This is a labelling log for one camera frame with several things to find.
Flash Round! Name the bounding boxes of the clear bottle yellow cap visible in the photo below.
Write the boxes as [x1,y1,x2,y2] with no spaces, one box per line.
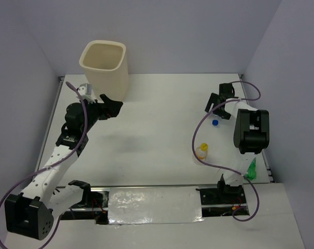
[193,143,209,164]

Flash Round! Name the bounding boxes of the beige plastic bin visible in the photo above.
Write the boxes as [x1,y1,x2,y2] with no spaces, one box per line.
[79,40,129,101]

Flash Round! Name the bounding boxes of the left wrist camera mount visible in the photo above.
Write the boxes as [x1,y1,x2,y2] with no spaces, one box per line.
[77,83,97,103]

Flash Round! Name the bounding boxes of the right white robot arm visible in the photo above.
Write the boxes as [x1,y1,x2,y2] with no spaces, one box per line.
[205,82,269,203]

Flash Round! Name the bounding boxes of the silver reflective sheet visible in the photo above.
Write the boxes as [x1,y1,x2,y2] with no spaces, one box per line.
[108,186,203,225]

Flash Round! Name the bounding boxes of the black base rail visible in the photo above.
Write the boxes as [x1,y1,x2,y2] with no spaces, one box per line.
[62,185,249,225]

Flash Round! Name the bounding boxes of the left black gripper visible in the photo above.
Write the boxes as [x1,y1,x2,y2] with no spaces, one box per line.
[80,94,122,133]

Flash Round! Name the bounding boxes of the small bottle blue cap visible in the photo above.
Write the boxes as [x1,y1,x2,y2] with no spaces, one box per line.
[212,119,220,127]

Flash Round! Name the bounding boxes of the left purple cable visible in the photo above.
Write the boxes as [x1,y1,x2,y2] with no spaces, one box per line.
[0,81,90,249]

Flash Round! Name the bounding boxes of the purple cable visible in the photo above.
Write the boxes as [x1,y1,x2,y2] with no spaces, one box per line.
[0,81,90,249]
[192,81,261,223]

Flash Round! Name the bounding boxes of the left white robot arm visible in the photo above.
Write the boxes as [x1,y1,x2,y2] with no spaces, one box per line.
[5,94,123,240]

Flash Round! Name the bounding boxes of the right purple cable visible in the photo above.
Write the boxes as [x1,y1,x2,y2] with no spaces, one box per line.
[192,81,261,223]

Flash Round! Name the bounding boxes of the green plastic bottle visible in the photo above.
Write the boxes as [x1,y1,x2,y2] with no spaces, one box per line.
[245,158,257,181]

